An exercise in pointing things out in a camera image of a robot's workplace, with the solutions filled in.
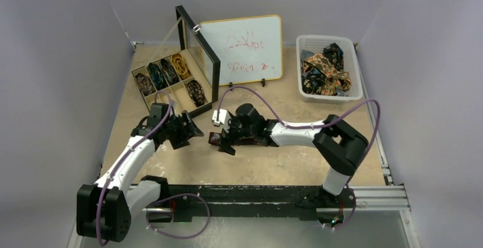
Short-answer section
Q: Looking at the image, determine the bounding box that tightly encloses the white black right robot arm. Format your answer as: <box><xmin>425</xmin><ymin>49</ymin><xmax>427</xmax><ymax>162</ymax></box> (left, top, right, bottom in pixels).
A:
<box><xmin>210</xmin><ymin>103</ymin><xmax>370</xmax><ymax>206</ymax></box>

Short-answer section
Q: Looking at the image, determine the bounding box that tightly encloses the rolled blue tie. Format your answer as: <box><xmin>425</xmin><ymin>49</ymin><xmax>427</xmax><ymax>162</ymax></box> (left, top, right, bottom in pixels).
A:
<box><xmin>148</xmin><ymin>63</ymin><xmax>168</xmax><ymax>91</ymax></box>

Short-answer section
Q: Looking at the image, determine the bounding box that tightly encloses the black tie box lid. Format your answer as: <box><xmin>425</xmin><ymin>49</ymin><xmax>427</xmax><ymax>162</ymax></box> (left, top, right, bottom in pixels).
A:
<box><xmin>175</xmin><ymin>5</ymin><xmax>221</xmax><ymax>103</ymax></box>

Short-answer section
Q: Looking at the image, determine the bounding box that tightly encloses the white plastic basket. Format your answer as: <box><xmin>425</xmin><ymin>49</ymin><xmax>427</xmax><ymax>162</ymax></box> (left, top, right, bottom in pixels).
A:
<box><xmin>296</xmin><ymin>35</ymin><xmax>363</xmax><ymax>104</ymax></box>

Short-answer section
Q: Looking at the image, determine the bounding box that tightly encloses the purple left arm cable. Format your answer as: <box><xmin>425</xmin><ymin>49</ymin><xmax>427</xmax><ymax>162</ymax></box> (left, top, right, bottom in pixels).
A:
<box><xmin>96</xmin><ymin>90</ymin><xmax>175</xmax><ymax>247</ymax></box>

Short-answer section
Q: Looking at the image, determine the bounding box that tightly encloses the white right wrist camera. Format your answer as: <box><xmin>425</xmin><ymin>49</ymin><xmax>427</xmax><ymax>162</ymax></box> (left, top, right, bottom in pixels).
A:
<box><xmin>211</xmin><ymin>109</ymin><xmax>233</xmax><ymax>128</ymax></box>

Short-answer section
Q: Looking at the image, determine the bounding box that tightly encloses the rolled brown striped tie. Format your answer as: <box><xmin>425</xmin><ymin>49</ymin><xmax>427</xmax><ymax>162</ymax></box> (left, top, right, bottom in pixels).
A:
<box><xmin>134</xmin><ymin>73</ymin><xmax>155</xmax><ymax>96</ymax></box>

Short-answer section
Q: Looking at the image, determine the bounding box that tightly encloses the orange floral tie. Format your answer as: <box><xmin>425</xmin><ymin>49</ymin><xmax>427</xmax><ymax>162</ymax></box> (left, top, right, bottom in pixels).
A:
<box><xmin>300</xmin><ymin>50</ymin><xmax>351</xmax><ymax>97</ymax></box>

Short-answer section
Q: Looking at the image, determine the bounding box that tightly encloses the rolled grey tie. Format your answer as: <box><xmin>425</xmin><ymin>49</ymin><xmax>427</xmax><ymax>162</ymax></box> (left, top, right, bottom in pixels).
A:
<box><xmin>160</xmin><ymin>59</ymin><xmax>179</xmax><ymax>86</ymax></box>

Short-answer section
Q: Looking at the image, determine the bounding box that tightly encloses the dark blue patterned tie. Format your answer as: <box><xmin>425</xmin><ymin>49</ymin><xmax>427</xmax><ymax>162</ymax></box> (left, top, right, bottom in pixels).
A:
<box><xmin>322</xmin><ymin>43</ymin><xmax>344</xmax><ymax>71</ymax></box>

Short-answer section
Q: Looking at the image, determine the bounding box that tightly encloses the yellow framed whiteboard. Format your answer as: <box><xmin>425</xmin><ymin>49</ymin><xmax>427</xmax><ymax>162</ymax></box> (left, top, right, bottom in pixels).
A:
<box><xmin>200</xmin><ymin>15</ymin><xmax>283</xmax><ymax>86</ymax></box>

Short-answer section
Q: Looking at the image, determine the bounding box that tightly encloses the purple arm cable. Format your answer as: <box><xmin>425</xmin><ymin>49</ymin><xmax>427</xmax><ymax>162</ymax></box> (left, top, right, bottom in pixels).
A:
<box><xmin>216</xmin><ymin>86</ymin><xmax>381</xmax><ymax>186</ymax></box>
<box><xmin>96</xmin><ymin>90</ymin><xmax>175</xmax><ymax>247</ymax></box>

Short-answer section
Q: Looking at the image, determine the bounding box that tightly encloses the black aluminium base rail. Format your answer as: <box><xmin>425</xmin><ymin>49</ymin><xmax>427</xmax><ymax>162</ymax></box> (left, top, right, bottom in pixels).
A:
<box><xmin>137</xmin><ymin>184</ymin><xmax>410</xmax><ymax>227</ymax></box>

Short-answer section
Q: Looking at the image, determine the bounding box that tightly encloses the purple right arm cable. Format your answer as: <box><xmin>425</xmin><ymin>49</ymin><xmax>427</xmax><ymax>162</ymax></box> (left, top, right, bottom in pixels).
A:
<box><xmin>216</xmin><ymin>86</ymin><xmax>381</xmax><ymax>186</ymax></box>

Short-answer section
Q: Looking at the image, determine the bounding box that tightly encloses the dark red patterned tie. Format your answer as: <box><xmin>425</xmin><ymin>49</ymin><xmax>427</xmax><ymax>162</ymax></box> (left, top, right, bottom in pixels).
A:
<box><xmin>208</xmin><ymin>132</ymin><xmax>261</xmax><ymax>146</ymax></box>

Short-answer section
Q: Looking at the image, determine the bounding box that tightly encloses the rolled yellow tie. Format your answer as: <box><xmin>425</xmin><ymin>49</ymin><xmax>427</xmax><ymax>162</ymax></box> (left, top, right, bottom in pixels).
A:
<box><xmin>171</xmin><ymin>53</ymin><xmax>190</xmax><ymax>80</ymax></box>

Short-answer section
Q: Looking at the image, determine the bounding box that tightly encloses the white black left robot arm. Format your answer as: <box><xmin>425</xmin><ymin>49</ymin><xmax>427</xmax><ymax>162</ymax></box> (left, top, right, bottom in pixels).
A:
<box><xmin>76</xmin><ymin>103</ymin><xmax>204</xmax><ymax>246</ymax></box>

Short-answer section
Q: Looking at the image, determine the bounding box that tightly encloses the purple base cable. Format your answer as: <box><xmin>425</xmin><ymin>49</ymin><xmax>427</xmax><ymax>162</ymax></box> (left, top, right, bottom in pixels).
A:
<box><xmin>146</xmin><ymin>192</ymin><xmax>211</xmax><ymax>239</ymax></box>

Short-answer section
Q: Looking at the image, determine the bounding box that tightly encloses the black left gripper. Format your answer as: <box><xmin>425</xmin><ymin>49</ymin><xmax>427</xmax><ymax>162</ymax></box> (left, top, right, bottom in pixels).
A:
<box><xmin>162</xmin><ymin>111</ymin><xmax>202</xmax><ymax>149</ymax></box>

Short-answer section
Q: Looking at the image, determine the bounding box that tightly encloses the beige compartment tie box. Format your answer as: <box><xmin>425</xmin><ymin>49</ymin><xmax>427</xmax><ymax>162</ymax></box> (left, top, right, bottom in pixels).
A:
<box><xmin>131</xmin><ymin>47</ymin><xmax>213</xmax><ymax>117</ymax></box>

